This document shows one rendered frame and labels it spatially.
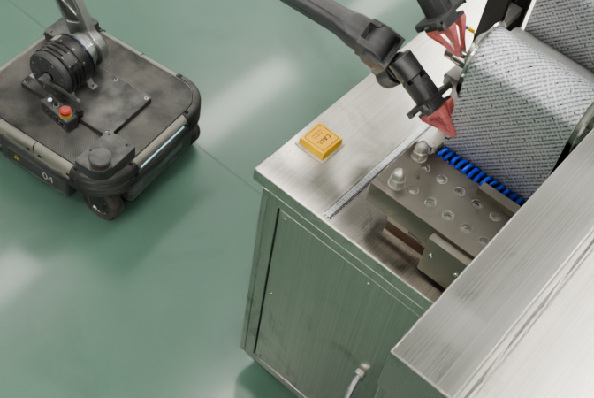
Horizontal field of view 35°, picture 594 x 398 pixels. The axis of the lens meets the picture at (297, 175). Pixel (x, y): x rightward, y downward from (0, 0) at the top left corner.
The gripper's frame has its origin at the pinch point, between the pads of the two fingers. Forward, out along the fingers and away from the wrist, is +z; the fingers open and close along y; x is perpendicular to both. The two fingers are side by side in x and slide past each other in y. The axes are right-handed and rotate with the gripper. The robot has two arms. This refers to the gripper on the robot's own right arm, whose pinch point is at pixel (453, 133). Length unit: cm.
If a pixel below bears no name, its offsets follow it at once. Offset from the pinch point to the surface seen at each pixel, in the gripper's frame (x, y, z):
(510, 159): 9.5, 0.3, 10.1
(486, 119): 10.6, 0.3, 0.5
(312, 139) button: -26.2, 11.9, -15.4
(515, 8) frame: -7.4, -45.8, -10.1
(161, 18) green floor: -168, -62, -76
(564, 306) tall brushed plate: 52, 48, 17
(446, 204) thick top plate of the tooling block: 0.6, 13.3, 9.8
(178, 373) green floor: -112, 40, 20
